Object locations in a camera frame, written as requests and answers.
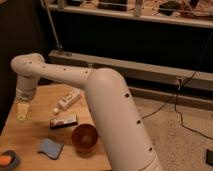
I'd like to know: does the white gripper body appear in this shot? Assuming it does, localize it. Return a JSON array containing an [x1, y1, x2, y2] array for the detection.
[[16, 88, 36, 102]]

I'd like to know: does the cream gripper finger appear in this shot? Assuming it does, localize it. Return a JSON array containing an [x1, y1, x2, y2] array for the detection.
[[17, 103, 29, 121]]

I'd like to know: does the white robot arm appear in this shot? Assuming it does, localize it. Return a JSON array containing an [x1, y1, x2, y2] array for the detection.
[[11, 53, 163, 171]]

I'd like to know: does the dark rectangular box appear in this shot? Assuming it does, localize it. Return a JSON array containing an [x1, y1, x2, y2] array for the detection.
[[50, 115, 78, 129]]

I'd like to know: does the blue sponge cloth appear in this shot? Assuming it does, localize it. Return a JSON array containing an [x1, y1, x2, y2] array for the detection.
[[38, 138, 64, 160]]

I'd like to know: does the white tube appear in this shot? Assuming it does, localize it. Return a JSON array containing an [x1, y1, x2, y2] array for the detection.
[[53, 88, 81, 115]]

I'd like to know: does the metal support pole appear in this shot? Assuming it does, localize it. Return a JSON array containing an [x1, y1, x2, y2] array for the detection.
[[41, 0, 66, 53]]

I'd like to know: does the upper shelf with clutter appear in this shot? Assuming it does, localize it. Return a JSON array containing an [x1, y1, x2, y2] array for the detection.
[[43, 0, 213, 29]]

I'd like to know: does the black floor box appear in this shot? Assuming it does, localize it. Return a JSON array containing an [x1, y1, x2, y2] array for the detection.
[[206, 149, 213, 166]]

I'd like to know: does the white metal shelf rail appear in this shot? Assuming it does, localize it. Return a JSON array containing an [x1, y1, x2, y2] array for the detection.
[[49, 50, 213, 91]]

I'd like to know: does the black cable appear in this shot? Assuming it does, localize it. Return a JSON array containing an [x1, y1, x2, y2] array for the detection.
[[141, 31, 213, 140]]

